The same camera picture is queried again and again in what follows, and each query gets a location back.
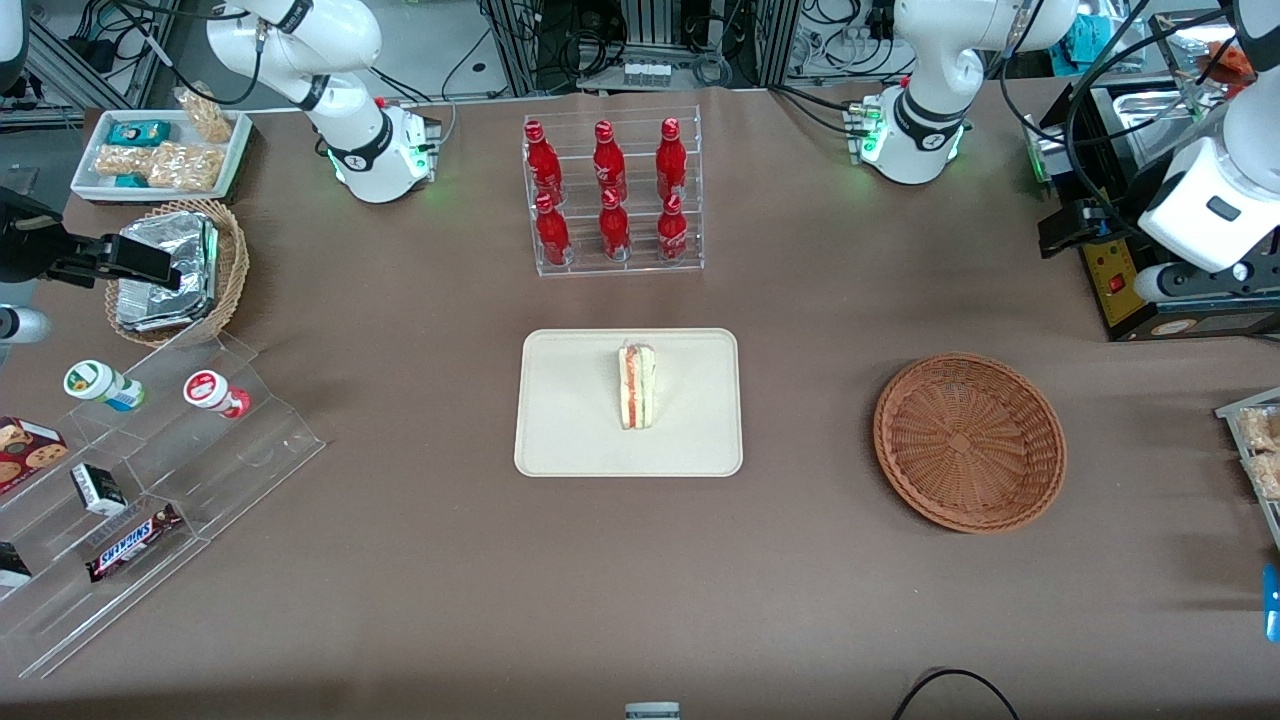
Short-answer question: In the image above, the small black white carton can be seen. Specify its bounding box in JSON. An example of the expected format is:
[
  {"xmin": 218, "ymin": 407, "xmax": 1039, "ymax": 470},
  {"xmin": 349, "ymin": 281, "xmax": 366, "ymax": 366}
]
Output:
[{"xmin": 70, "ymin": 463, "xmax": 128, "ymax": 517}]

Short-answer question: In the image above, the beige plastic tray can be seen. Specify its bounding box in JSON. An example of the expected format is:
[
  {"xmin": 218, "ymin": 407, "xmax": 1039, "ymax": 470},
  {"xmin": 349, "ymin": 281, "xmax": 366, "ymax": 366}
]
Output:
[{"xmin": 514, "ymin": 328, "xmax": 744, "ymax": 478}]

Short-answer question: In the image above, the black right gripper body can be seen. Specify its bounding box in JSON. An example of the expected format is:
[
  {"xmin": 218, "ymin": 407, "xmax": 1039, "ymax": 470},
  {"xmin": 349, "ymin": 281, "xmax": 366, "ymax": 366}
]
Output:
[{"xmin": 0, "ymin": 190, "xmax": 76, "ymax": 284}]

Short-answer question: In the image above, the large teal snack packet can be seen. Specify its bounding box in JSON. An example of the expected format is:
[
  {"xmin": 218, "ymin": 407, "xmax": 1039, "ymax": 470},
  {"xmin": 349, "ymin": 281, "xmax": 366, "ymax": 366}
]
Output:
[{"xmin": 107, "ymin": 120, "xmax": 173, "ymax": 148}]

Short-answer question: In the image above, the wire snack rack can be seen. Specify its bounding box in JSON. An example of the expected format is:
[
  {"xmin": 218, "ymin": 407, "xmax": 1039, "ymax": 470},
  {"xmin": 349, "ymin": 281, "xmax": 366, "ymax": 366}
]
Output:
[{"xmin": 1215, "ymin": 388, "xmax": 1280, "ymax": 551}]

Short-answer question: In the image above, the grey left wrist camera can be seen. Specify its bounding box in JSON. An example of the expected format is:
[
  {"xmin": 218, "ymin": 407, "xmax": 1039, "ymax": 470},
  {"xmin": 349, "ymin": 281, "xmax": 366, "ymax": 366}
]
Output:
[{"xmin": 1133, "ymin": 262, "xmax": 1251, "ymax": 303}]

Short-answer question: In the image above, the tan deep wicker basket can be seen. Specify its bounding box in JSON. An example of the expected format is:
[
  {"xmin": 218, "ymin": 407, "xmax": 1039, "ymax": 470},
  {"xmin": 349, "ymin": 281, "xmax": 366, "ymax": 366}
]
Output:
[{"xmin": 105, "ymin": 198, "xmax": 250, "ymax": 349}]

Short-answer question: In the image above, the black food warmer appliance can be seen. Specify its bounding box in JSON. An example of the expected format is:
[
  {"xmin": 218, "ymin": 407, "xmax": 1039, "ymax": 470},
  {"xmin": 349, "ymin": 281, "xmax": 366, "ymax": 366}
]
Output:
[{"xmin": 1020, "ymin": 10, "xmax": 1280, "ymax": 343}]

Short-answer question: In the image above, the red cookie box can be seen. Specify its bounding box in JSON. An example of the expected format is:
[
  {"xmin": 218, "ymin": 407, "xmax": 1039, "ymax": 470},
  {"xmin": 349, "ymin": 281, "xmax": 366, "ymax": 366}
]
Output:
[{"xmin": 0, "ymin": 416, "xmax": 70, "ymax": 496}]

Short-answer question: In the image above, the triangular sandwich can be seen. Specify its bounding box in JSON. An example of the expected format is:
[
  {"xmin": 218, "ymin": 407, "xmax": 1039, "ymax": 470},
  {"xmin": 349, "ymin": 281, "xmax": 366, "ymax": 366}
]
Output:
[{"xmin": 617, "ymin": 341, "xmax": 659, "ymax": 431}]

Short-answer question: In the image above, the brown round wicker basket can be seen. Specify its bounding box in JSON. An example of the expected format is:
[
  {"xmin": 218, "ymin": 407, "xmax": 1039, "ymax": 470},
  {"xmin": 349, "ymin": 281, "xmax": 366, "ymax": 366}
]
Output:
[{"xmin": 873, "ymin": 352, "xmax": 1068, "ymax": 534}]

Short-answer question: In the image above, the foil wrapped packet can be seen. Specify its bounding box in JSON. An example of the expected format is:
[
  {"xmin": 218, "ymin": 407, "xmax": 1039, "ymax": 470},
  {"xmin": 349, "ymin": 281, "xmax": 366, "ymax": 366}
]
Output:
[
  {"xmin": 115, "ymin": 280, "xmax": 213, "ymax": 333},
  {"xmin": 118, "ymin": 212, "xmax": 219, "ymax": 301}
]

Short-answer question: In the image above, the white rectangular snack tray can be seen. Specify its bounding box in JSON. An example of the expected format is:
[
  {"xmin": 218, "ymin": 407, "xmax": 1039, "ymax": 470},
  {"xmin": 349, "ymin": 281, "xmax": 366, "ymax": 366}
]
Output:
[{"xmin": 70, "ymin": 108, "xmax": 254, "ymax": 204}]

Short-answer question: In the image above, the black cable loop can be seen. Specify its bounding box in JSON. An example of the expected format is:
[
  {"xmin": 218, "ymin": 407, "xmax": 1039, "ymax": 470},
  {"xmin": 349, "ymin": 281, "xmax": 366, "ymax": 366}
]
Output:
[{"xmin": 892, "ymin": 668, "xmax": 1019, "ymax": 720}]

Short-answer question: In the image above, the clear acrylic stepped display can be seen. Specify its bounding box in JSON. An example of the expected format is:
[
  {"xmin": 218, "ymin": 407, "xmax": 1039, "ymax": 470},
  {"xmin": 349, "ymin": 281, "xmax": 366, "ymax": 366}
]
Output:
[{"xmin": 0, "ymin": 330, "xmax": 327, "ymax": 681}]

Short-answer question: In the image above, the green lid yogurt cup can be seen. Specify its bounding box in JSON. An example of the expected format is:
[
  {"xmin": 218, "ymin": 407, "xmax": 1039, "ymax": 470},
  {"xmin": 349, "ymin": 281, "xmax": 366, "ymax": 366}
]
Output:
[{"xmin": 64, "ymin": 360, "xmax": 146, "ymax": 413}]

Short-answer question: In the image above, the teal cloth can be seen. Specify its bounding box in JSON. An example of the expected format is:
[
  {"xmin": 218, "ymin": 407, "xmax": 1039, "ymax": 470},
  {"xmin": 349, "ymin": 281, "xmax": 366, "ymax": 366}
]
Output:
[{"xmin": 1058, "ymin": 12, "xmax": 1109, "ymax": 63}]

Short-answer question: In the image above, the metal warmer pan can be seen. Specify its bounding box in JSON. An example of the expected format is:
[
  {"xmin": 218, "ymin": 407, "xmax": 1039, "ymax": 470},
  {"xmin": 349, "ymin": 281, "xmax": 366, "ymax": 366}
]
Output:
[{"xmin": 1092, "ymin": 86, "xmax": 1206, "ymax": 141}]

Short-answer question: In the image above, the clear bag of nuts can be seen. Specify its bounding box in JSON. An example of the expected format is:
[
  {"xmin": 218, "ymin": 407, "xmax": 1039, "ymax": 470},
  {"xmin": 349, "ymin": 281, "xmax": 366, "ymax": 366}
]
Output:
[
  {"xmin": 148, "ymin": 142, "xmax": 226, "ymax": 193},
  {"xmin": 175, "ymin": 88, "xmax": 234, "ymax": 144},
  {"xmin": 95, "ymin": 145, "xmax": 156, "ymax": 179}
]

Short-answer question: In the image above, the clear acrylic bottle rack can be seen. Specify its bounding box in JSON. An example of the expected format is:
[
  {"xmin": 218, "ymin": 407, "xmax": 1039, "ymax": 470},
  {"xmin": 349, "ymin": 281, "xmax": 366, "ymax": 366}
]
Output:
[{"xmin": 522, "ymin": 105, "xmax": 705, "ymax": 279}]

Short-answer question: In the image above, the snickers chocolate bar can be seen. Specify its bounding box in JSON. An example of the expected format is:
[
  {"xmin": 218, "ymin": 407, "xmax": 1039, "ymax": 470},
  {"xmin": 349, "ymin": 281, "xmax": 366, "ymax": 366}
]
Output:
[{"xmin": 85, "ymin": 503, "xmax": 184, "ymax": 584}]

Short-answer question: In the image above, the red cola bottle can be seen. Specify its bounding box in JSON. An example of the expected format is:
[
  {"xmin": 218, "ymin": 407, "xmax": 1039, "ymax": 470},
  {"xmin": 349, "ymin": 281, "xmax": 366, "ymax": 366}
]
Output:
[
  {"xmin": 656, "ymin": 118, "xmax": 689, "ymax": 199},
  {"xmin": 593, "ymin": 120, "xmax": 627, "ymax": 199},
  {"xmin": 535, "ymin": 193, "xmax": 573, "ymax": 267},
  {"xmin": 599, "ymin": 189, "xmax": 632, "ymax": 263},
  {"xmin": 524, "ymin": 120, "xmax": 563, "ymax": 201},
  {"xmin": 657, "ymin": 193, "xmax": 690, "ymax": 263}
]

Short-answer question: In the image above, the red lid yogurt cup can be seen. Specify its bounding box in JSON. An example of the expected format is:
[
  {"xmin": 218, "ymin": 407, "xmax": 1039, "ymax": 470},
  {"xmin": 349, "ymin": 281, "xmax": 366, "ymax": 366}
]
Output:
[{"xmin": 183, "ymin": 370, "xmax": 252, "ymax": 420}]

